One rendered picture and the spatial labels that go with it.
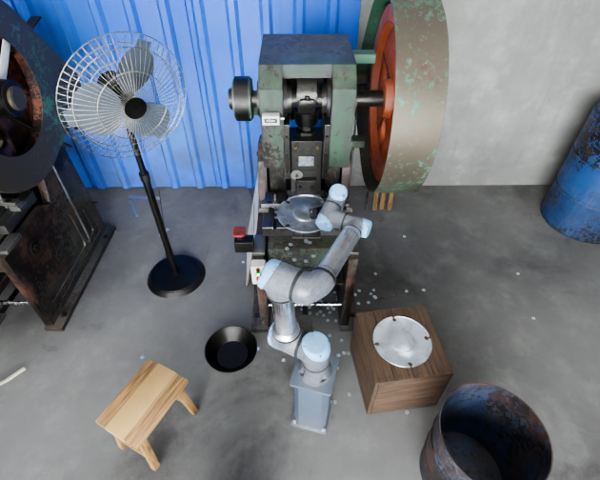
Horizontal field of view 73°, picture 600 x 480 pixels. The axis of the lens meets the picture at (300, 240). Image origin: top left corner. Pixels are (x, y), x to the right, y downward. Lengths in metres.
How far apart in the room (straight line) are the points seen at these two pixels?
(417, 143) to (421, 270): 1.53
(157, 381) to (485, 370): 1.76
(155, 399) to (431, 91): 1.71
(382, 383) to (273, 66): 1.46
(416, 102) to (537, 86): 2.11
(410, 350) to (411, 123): 1.11
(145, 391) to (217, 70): 2.09
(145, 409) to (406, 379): 1.19
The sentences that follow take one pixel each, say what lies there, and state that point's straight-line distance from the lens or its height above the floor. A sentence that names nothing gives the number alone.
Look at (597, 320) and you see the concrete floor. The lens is 3.18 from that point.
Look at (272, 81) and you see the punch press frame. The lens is 1.73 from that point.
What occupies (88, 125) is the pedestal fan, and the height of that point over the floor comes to 1.25.
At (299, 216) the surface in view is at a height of 0.79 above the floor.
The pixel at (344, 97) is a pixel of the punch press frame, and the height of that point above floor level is 1.40.
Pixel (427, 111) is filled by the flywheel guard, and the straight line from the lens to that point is 1.54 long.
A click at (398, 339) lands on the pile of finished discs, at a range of 2.14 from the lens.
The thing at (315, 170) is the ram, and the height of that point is 1.01.
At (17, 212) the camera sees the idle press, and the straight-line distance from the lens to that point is 2.68.
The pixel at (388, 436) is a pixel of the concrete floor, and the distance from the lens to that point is 2.31.
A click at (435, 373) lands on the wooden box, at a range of 2.10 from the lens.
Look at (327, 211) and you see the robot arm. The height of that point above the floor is 1.06.
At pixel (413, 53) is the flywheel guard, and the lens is 1.55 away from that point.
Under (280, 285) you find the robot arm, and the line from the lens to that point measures 1.37.
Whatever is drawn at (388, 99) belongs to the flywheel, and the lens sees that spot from 1.84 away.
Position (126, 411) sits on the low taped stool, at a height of 0.33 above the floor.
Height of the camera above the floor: 2.13
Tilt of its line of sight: 44 degrees down
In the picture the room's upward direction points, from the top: straight up
